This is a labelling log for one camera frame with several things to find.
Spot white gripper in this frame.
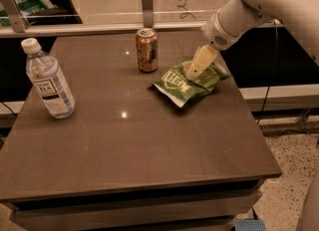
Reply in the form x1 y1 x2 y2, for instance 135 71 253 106
184 12 238 81

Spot green jalapeno chip bag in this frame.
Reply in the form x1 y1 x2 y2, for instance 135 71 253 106
154 61 230 108

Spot orange soda can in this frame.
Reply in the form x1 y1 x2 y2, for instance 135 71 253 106
136 28 158 73

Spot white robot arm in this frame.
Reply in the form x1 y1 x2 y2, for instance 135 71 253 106
203 0 319 87

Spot grey table drawer front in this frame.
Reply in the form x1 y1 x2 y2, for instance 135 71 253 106
11 189 262 231

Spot clear tea bottle white cap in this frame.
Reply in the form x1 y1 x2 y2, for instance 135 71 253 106
21 38 75 118

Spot blue perforated box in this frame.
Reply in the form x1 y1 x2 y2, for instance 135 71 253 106
234 219 266 231

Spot green plastic bin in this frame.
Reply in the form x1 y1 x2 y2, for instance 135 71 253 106
0 0 48 27

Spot black hanging cable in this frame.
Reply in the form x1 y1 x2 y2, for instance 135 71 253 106
256 20 278 125

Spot grey metal bracket middle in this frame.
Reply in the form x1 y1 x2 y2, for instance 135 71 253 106
142 0 154 28

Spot grey metal bracket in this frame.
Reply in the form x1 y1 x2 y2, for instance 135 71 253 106
142 0 154 28
0 0 28 33

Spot grey metal bracket left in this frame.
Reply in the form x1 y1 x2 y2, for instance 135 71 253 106
0 0 28 33

